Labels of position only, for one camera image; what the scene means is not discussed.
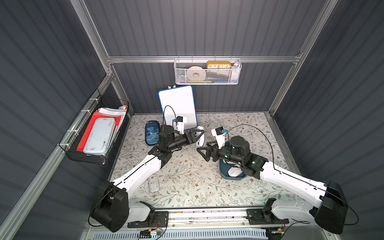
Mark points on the white tape roll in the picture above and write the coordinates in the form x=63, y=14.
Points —
x=196, y=73

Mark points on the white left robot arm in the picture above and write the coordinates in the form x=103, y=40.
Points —
x=112, y=208

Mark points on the white wire wall basket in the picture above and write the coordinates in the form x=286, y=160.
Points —
x=213, y=76

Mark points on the white board with blue frame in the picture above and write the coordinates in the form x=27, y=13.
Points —
x=179, y=101

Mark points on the teal storage box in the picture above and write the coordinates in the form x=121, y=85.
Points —
x=225, y=166

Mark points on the white mouse with usb dongle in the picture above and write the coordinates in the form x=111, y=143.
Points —
x=200, y=136

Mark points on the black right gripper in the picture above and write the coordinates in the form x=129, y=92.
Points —
x=212, y=151

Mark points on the white flat case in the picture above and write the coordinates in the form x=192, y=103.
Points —
x=100, y=136

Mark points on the yellow clock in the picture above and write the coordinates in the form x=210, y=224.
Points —
x=219, y=64

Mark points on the red folder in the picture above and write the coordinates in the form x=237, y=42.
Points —
x=118, y=120

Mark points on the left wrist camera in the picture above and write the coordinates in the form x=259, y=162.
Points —
x=180, y=123

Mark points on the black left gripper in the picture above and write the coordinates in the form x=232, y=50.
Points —
x=190, y=137

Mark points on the black wire side basket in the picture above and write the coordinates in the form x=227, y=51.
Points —
x=103, y=104

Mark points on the blue pencil case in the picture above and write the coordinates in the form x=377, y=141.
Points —
x=152, y=129

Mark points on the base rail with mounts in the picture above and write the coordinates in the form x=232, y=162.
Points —
x=204, y=223

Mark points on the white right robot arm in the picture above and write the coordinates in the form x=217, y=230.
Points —
x=325, y=204

